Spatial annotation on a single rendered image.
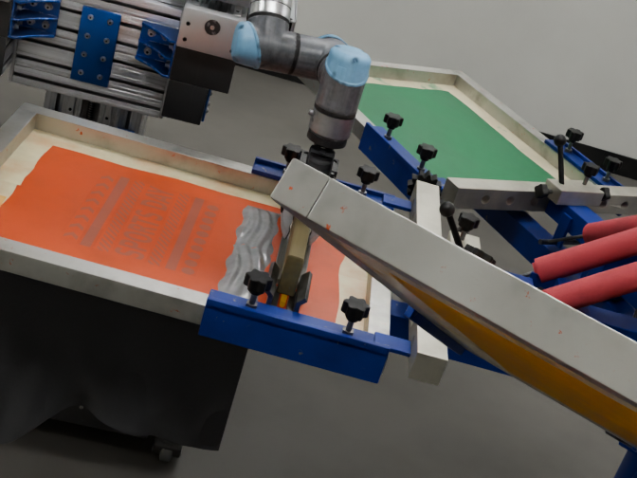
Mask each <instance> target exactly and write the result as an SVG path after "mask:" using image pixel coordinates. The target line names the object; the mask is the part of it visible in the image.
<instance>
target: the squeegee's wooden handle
mask: <svg viewBox="0 0 637 478"><path fill-rule="evenodd" d="M309 234H310V229H309V228H308V227H307V226H306V225H304V224H303V223H302V222H301V221H300V220H299V219H297V218H296V217H295V216H294V220H293V223H292V228H291V231H290V236H289V240H288V244H287V249H286V253H285V257H284V261H283V265H282V273H281V278H280V280H279V284H278V288H277V292H278V293H281V294H285V295H288V296H292V297H294V294H295V291H296V288H297V285H298V281H299V278H300V273H301V270H302V267H303V263H304V259H305V254H306V249H307V244H308V239H309Z"/></svg>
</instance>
